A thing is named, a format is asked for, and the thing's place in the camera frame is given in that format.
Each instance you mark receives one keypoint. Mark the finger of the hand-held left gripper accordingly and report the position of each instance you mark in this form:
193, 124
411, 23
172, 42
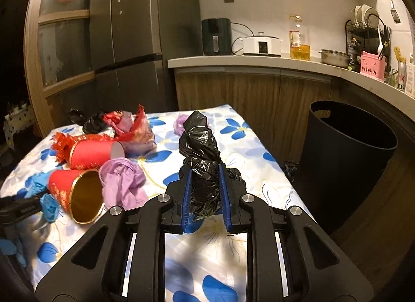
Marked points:
19, 206

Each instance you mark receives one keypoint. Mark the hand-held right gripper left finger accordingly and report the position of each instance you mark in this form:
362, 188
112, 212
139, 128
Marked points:
186, 198

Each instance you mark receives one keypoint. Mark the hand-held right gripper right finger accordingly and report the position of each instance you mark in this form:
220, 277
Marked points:
226, 198

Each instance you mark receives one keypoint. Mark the black plastic bag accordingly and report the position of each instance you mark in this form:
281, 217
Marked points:
92, 123
199, 146
291, 170

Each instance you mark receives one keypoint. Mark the red snack wrapper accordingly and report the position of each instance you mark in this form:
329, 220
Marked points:
141, 127

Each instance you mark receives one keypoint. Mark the red paper cup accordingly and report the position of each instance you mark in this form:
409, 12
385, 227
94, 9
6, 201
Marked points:
61, 185
90, 154

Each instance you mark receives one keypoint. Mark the pale pink plastic bag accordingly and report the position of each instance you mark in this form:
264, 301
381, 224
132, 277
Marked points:
122, 123

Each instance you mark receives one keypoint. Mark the black trash bin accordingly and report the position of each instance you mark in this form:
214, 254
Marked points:
324, 175

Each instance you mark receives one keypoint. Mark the floral tablecloth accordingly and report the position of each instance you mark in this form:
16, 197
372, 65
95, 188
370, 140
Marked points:
259, 172

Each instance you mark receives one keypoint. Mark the red shiny foil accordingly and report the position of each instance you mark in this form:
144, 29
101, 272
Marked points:
60, 148

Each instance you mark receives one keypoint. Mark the small purple plastic bag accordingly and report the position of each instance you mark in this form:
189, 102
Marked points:
178, 125

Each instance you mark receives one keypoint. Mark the polka dot cloth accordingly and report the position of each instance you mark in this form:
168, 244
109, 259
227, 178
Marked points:
18, 123

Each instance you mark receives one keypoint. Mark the wooden kitchen counter cabinet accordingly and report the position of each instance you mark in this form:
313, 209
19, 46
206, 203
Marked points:
243, 91

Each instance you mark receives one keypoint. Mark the white electric cooker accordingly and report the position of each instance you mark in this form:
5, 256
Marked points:
261, 45

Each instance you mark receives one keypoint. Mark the black air fryer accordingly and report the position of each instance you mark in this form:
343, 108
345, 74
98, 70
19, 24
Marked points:
215, 36

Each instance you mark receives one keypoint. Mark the cooking oil bottle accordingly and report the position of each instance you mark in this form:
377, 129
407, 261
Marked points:
300, 45

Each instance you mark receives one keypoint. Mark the grey refrigerator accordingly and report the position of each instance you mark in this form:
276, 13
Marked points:
136, 29

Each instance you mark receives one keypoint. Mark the steel pot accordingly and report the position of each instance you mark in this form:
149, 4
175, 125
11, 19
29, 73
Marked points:
334, 58

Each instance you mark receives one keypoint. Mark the pink utensil holder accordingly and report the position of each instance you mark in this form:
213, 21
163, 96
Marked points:
373, 67

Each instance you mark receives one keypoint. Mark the wooden glass door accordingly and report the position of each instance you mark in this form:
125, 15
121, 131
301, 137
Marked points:
64, 13

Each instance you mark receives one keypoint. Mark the black dish rack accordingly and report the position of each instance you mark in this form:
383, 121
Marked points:
351, 39

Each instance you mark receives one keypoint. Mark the drink can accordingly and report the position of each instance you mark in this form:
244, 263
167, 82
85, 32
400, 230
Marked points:
401, 76

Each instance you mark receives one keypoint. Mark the white ladle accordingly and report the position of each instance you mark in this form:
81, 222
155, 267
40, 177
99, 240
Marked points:
380, 41

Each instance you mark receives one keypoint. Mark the white bottle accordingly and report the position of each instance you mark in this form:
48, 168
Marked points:
411, 75

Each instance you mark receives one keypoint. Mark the white plate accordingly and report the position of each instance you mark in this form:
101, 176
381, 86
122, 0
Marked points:
357, 15
370, 13

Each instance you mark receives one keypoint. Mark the yellow flowers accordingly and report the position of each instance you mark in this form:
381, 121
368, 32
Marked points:
399, 54

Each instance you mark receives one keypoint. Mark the hanging metal spatula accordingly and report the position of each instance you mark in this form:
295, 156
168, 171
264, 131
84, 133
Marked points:
395, 15

